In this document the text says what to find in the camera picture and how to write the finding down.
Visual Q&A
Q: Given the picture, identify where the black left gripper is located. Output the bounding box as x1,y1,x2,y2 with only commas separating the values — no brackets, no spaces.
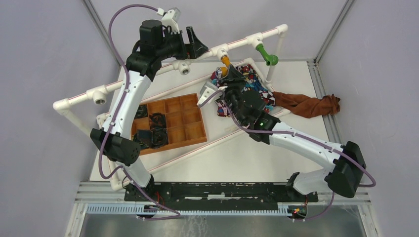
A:
156,27,208,61

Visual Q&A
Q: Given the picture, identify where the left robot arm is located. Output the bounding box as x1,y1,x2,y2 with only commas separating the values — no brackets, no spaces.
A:
90,20,209,201

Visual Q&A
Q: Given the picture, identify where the white pvc pipe frame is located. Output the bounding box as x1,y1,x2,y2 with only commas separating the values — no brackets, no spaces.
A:
52,23,289,192

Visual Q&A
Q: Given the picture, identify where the green plastic water faucet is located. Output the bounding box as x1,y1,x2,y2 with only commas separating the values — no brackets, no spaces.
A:
255,43,279,66

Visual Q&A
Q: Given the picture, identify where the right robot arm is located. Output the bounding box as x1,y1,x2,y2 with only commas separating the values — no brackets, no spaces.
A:
215,65,367,201

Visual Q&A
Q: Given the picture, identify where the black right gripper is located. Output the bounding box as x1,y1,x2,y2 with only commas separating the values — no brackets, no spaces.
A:
217,64,248,125

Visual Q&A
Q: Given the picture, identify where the wooden compartment tray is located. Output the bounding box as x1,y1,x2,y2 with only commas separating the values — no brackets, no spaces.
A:
131,93,207,155

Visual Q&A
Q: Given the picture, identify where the brown cloth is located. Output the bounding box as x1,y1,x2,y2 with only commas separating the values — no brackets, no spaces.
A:
273,92,341,119

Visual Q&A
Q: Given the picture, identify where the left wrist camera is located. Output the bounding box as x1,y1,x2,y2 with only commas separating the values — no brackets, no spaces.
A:
156,7,181,34

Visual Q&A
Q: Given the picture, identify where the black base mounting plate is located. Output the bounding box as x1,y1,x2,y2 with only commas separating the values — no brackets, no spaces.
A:
124,182,319,212

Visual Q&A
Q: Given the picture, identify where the white slotted cable duct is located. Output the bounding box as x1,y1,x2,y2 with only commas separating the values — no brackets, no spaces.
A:
85,203,292,217

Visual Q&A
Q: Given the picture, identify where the dark patterned rolled cloth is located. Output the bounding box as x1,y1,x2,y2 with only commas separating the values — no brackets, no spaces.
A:
132,127,168,150

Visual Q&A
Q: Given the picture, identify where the comic print cloth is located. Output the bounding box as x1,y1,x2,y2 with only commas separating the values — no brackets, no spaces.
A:
210,64,276,117

